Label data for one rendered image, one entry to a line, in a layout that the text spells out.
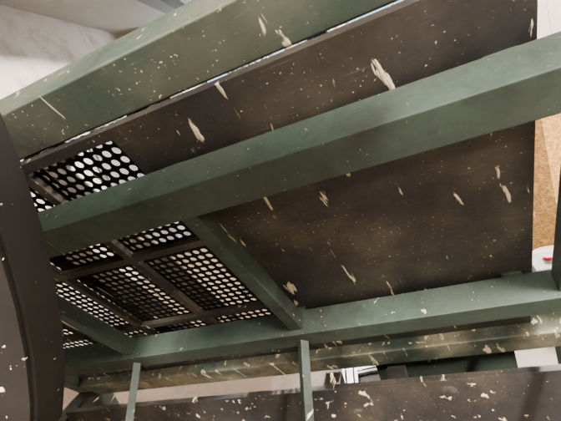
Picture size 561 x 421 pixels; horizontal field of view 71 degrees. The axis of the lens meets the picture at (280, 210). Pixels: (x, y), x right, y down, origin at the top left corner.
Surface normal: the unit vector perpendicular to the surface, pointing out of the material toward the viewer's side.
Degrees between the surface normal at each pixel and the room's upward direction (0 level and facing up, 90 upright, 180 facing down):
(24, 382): 90
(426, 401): 90
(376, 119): 30
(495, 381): 90
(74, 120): 121
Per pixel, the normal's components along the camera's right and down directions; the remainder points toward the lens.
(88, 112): -0.05, 0.76
